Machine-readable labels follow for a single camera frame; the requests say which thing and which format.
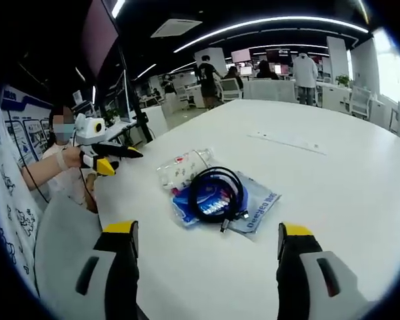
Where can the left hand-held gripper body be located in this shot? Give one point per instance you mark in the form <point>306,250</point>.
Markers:
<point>88,130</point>

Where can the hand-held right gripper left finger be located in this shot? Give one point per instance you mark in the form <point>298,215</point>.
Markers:
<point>120,266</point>

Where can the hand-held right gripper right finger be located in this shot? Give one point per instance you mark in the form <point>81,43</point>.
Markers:
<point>293,266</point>

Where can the clear bag with blue print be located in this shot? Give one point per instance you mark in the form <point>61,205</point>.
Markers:
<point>260,206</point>

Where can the blue plastic packet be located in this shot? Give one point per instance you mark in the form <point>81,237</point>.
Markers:
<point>183,208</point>

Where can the person's left hand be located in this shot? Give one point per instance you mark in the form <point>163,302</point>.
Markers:
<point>70,157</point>

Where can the green potted plant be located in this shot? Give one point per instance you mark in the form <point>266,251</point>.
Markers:
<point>343,80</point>
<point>111,116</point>

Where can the black screen stand pole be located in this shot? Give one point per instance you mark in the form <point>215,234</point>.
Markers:
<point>136,100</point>

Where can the white table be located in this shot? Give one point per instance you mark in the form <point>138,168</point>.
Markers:
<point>320,200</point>

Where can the person's white printed shirt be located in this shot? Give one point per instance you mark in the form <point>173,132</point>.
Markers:
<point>13,206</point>

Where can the white office chair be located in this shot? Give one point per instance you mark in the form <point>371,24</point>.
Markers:
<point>360,101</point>
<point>231,89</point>

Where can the ceiling air vent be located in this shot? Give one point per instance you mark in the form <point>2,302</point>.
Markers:
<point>176,27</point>

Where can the curved ceiling light strip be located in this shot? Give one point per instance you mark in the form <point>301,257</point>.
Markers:
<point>270,21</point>

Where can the wall poster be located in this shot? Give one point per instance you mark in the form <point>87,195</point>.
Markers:
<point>26,133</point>

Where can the large dark wall screen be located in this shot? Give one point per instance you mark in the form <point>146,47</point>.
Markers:
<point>100,36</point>

